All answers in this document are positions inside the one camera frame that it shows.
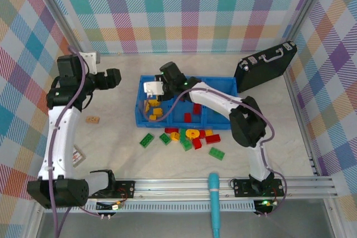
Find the blue three-compartment bin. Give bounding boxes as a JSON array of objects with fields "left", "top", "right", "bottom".
[{"left": 135, "top": 75, "right": 239, "bottom": 132}]

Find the green lego plate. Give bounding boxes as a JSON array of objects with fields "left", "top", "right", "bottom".
[
  {"left": 139, "top": 133, "right": 155, "bottom": 148},
  {"left": 158, "top": 132, "right": 172, "bottom": 145}
]

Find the yellow round lego brick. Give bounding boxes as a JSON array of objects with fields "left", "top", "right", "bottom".
[{"left": 185, "top": 128, "right": 200, "bottom": 140}]

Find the small printed card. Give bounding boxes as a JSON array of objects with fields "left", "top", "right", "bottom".
[{"left": 71, "top": 145, "right": 85, "bottom": 168}]

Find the black briefcase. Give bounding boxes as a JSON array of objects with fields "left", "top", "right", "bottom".
[{"left": 233, "top": 41, "right": 298, "bottom": 93}]

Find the teal marker pen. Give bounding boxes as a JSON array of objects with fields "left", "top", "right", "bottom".
[{"left": 208, "top": 173, "right": 221, "bottom": 238}]

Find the green lit circuit board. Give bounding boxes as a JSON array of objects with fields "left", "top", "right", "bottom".
[{"left": 255, "top": 198, "right": 279, "bottom": 216}]

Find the aluminium frame post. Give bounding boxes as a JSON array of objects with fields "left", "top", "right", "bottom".
[
  {"left": 35, "top": 0, "right": 86, "bottom": 55},
  {"left": 284, "top": 0, "right": 334, "bottom": 42}
]

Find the aluminium mounting rail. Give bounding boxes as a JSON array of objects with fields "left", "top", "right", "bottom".
[{"left": 86, "top": 176, "right": 337, "bottom": 201}]

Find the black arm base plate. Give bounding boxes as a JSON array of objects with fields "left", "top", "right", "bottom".
[
  {"left": 111, "top": 179, "right": 136, "bottom": 200},
  {"left": 233, "top": 177, "right": 286, "bottom": 198}
]

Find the white slotted cable duct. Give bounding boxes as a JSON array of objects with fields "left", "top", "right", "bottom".
[{"left": 44, "top": 203, "right": 256, "bottom": 213}]

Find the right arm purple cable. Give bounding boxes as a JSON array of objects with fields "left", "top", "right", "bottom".
[{"left": 143, "top": 89, "right": 287, "bottom": 218}]

